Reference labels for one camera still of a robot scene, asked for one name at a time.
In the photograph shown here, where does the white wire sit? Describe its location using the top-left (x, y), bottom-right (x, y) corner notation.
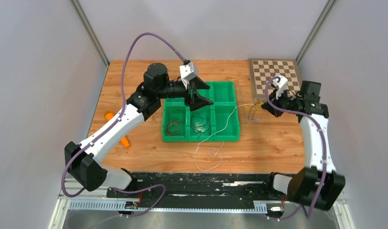
top-left (193, 103), bottom-right (261, 172)

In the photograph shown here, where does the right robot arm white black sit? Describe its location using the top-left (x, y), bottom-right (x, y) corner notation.
top-left (262, 76), bottom-right (346, 211)

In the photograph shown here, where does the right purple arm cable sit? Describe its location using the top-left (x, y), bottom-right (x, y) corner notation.
top-left (264, 75), bottom-right (329, 220)

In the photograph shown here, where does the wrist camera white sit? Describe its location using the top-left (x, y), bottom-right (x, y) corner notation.
top-left (179, 62), bottom-right (198, 89)
top-left (272, 75), bottom-right (288, 99)

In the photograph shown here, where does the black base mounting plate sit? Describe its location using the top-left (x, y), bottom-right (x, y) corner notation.
top-left (106, 172), bottom-right (283, 209)

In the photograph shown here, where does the red wire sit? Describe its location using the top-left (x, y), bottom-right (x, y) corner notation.
top-left (166, 110), bottom-right (187, 141)

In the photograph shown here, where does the wooden chessboard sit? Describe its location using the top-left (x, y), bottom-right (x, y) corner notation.
top-left (247, 58), bottom-right (304, 99)

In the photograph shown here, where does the black wire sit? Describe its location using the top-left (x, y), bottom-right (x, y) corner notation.
top-left (190, 113), bottom-right (212, 138)

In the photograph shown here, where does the multicolour cable bundle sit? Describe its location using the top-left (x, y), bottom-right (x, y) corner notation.
top-left (246, 99), bottom-right (265, 123)

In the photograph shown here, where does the slotted grey cable duct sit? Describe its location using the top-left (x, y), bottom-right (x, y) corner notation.
top-left (67, 199), bottom-right (268, 214)

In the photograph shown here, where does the orange plastic carrot toy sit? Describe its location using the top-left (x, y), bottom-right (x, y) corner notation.
top-left (104, 111), bottom-right (131, 148)

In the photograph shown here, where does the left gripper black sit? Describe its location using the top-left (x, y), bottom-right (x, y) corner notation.
top-left (157, 76), bottom-right (214, 111)

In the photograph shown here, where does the green six-compartment tray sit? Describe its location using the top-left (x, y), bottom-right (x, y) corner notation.
top-left (162, 81), bottom-right (240, 142)

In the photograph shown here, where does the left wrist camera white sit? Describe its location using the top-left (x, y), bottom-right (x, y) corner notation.
top-left (179, 62), bottom-right (198, 89)

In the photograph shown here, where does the aluminium frame rail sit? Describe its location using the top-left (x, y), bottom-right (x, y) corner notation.
top-left (58, 177), bottom-right (112, 200)

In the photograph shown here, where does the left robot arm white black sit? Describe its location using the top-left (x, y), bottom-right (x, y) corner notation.
top-left (64, 62), bottom-right (214, 198)

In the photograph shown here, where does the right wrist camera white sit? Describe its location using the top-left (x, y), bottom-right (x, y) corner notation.
top-left (272, 75), bottom-right (288, 99)

